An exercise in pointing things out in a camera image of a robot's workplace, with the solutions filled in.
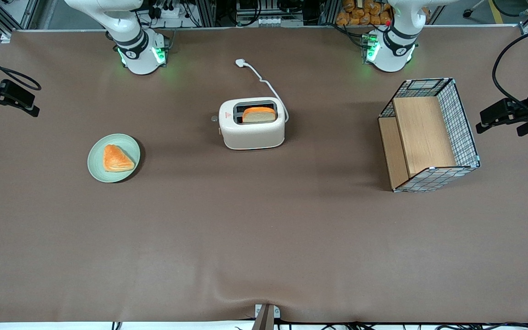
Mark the bag of bread rolls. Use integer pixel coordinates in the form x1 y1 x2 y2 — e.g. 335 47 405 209
336 0 392 26

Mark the white socket strip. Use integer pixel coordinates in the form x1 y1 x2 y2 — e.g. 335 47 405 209
242 17 303 27

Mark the orange triangular pastry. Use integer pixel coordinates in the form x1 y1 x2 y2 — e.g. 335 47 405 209
103 144 135 173

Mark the wire basket with wooden shelf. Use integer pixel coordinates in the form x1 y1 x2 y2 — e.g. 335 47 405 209
378 77 481 193

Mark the pale green round plate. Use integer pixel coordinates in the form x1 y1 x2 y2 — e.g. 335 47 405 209
87 133 141 183

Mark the white toaster power cable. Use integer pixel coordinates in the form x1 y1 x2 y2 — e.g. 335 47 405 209
235 58 289 123

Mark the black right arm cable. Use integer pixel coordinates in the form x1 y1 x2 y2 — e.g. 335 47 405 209
0 42 42 91

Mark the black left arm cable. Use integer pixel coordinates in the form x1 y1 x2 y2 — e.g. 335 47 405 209
492 25 528 117

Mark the white power strip with plugs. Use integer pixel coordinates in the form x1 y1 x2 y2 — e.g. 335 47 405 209
147 0 187 19

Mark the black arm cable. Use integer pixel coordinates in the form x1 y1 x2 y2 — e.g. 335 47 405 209
0 42 42 91
492 25 528 117

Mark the toast bread slice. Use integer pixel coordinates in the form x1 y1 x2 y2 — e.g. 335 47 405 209
242 107 277 123

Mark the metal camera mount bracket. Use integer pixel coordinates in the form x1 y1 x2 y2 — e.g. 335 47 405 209
251 303 281 330

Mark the cream white toaster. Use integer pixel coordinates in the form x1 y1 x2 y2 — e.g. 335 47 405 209
211 97 287 150

